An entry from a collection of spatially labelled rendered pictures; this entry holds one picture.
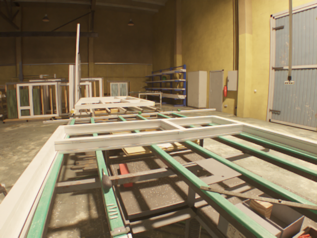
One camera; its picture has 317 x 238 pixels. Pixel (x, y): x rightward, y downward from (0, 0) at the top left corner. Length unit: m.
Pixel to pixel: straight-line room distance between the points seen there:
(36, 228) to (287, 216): 1.02
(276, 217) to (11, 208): 1.09
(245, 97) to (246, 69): 1.15
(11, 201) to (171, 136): 0.94
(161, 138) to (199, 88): 9.07
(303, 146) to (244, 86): 6.78
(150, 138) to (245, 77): 7.05
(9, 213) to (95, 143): 0.68
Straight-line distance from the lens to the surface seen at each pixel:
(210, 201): 0.68
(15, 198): 0.62
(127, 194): 1.17
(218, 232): 0.95
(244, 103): 7.97
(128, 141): 1.13
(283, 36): 7.56
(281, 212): 1.08
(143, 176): 0.88
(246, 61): 8.04
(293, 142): 1.33
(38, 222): 0.62
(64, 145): 1.12
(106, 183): 0.67
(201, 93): 10.25
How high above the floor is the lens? 1.23
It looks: 10 degrees down
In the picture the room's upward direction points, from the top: straight up
